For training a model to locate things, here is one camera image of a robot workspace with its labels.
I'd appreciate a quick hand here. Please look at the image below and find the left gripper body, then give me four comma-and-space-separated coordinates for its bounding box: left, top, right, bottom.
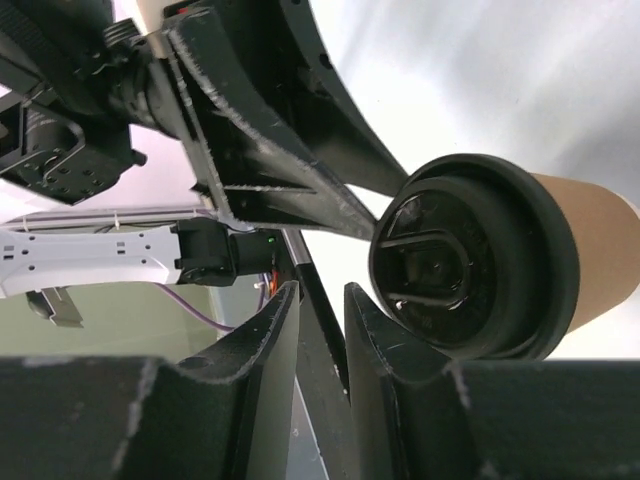
75, 19, 184, 140

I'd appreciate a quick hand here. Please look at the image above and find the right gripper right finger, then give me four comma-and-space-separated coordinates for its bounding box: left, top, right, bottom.
344, 283, 480, 479

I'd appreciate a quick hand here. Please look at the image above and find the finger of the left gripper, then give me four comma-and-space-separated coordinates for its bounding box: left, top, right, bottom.
164, 12, 375, 240
280, 1, 408, 195

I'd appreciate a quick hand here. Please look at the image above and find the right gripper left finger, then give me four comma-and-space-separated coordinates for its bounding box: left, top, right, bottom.
144, 279, 301, 480

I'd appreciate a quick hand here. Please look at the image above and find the black cup lid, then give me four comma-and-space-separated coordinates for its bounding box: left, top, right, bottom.
369, 153, 580, 360

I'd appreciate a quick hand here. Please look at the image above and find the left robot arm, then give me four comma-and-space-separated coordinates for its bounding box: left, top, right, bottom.
1, 1, 407, 296

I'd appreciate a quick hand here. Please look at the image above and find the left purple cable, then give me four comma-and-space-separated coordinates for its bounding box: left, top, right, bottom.
154, 282, 236, 332

